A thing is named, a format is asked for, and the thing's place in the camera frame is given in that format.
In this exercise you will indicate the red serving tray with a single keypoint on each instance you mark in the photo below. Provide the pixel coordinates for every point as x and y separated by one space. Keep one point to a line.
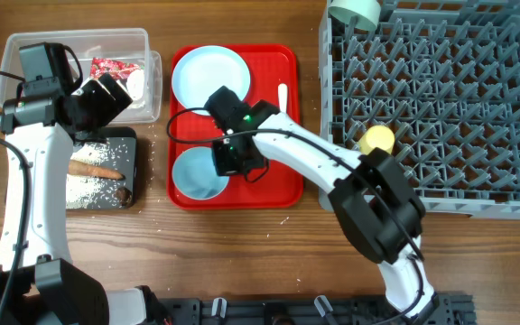
277 187

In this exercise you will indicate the brown carrot stick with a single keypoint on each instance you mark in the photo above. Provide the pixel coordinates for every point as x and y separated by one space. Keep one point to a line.
77 168

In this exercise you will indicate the small light blue bowl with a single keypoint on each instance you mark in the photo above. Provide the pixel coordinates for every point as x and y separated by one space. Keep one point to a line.
194 174

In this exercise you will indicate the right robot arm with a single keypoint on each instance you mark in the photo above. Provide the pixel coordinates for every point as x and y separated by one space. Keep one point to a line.
378 211

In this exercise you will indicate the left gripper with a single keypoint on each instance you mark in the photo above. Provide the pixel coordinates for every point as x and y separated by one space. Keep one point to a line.
109 108

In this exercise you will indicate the large light blue plate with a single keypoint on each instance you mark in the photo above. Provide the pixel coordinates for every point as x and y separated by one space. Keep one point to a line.
202 71

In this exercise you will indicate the red snack wrapper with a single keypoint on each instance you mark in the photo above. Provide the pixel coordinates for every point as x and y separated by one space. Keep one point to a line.
115 68

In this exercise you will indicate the white rice pile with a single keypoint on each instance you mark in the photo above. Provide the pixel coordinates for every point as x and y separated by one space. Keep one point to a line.
93 180

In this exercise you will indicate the brown food scrap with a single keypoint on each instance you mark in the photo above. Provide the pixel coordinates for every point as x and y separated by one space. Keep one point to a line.
123 197

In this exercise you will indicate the green bowl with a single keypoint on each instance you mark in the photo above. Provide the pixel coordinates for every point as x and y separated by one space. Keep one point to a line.
364 14

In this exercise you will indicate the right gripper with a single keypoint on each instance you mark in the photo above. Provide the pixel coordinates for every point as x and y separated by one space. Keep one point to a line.
223 165

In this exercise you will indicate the yellow plastic cup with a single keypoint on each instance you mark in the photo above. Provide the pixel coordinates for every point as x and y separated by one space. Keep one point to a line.
377 137

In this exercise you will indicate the grey dishwasher rack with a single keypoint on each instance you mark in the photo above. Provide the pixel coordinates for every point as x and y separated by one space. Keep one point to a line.
444 76

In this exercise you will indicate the clear plastic bin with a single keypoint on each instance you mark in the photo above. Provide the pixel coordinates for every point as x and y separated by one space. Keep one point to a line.
130 45

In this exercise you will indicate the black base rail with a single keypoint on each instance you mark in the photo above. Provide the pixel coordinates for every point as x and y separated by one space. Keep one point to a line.
447 309

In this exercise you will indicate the white plastic spoon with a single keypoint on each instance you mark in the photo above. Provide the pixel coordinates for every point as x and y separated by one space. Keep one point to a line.
282 94

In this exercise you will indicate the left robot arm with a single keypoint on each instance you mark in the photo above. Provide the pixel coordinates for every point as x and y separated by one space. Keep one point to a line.
55 106

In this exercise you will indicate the black plastic tray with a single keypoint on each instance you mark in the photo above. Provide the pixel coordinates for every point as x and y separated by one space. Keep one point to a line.
127 149

